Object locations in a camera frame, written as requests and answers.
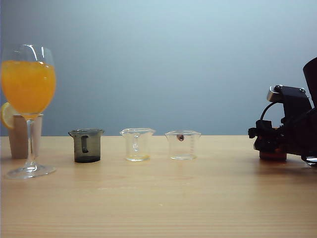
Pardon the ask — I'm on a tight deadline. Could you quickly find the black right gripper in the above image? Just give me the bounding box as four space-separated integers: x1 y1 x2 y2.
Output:
248 106 317 161

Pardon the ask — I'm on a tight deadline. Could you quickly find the amber measuring cup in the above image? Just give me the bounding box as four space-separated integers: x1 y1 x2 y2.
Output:
259 150 288 161

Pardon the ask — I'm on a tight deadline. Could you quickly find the smoky grey measuring cup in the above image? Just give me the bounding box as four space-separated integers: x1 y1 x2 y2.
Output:
68 128 105 164

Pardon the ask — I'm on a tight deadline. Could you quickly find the wine glass with orange drink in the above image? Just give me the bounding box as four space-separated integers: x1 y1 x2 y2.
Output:
1 44 57 179

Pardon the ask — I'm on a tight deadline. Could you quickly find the yellow lemon slice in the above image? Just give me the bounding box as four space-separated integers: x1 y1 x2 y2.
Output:
0 102 18 130

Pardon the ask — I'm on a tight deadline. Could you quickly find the thin black camera cable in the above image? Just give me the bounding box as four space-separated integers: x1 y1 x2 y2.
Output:
260 102 278 122

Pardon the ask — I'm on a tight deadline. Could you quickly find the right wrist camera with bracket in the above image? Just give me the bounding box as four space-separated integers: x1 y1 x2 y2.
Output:
266 85 313 108

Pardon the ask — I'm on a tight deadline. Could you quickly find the clear wooden-handled measuring cup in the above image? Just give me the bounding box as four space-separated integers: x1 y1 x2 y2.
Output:
164 130 202 161

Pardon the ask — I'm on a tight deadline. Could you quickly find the clear glass-handled measuring cup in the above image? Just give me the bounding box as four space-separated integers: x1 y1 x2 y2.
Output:
119 127 156 162

